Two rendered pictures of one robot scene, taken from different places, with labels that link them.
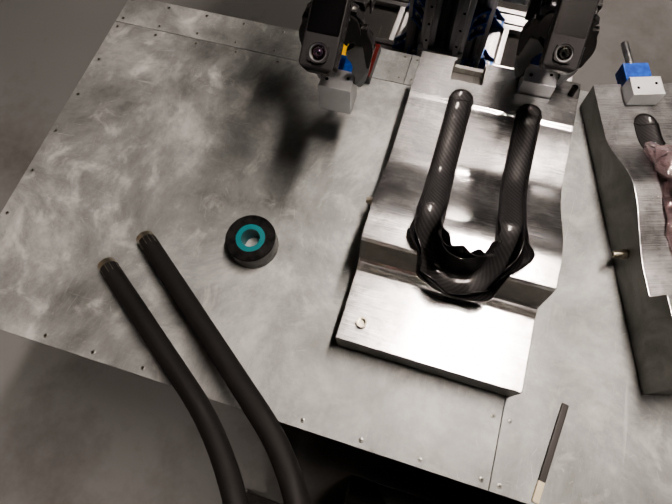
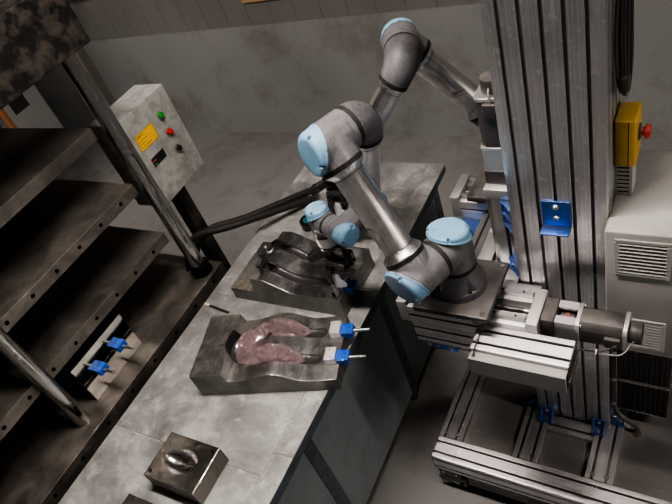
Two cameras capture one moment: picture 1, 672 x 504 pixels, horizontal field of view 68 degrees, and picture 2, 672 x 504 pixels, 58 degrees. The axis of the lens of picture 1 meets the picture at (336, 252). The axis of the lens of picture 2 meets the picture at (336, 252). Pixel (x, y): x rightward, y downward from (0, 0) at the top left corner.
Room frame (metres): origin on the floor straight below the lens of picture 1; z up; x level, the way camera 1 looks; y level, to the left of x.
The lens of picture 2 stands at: (1.00, -1.84, 2.36)
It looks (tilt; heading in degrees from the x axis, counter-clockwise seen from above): 40 degrees down; 108
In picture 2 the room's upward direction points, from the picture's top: 22 degrees counter-clockwise
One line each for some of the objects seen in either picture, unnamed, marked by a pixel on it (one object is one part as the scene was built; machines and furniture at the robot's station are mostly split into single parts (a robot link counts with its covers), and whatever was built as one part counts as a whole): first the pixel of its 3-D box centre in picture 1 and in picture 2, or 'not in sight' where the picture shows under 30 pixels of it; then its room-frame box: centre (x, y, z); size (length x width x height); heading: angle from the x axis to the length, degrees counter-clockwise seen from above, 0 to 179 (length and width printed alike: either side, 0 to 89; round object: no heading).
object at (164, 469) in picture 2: not in sight; (186, 467); (0.02, -0.95, 0.84); 0.20 x 0.15 x 0.07; 157
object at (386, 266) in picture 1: (465, 204); (298, 269); (0.32, -0.20, 0.87); 0.50 x 0.26 x 0.14; 157
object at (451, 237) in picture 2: not in sight; (449, 245); (0.91, -0.59, 1.20); 0.13 x 0.12 x 0.14; 43
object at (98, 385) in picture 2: not in sight; (65, 344); (-0.63, -0.39, 0.87); 0.50 x 0.27 x 0.17; 157
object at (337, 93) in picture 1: (346, 67); not in sight; (0.55, -0.05, 0.93); 0.13 x 0.05 x 0.05; 157
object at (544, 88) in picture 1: (540, 64); (352, 286); (0.54, -0.37, 0.89); 0.13 x 0.05 x 0.05; 156
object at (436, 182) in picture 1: (481, 181); (296, 263); (0.33, -0.22, 0.92); 0.35 x 0.16 x 0.09; 157
